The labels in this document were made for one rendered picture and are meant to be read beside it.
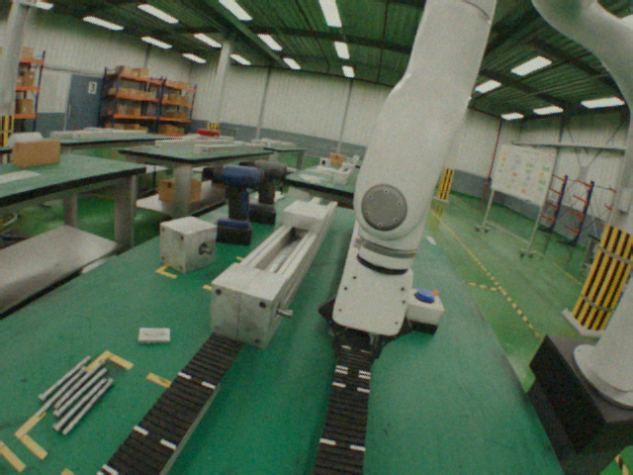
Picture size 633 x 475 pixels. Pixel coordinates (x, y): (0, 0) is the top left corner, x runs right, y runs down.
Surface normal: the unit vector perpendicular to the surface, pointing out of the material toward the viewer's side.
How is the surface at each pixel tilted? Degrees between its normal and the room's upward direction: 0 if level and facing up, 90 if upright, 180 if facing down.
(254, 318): 90
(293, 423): 0
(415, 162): 86
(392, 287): 88
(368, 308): 90
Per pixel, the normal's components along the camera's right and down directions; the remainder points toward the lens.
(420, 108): -0.16, -0.38
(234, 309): -0.18, 0.28
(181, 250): -0.40, 0.22
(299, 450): 0.18, -0.93
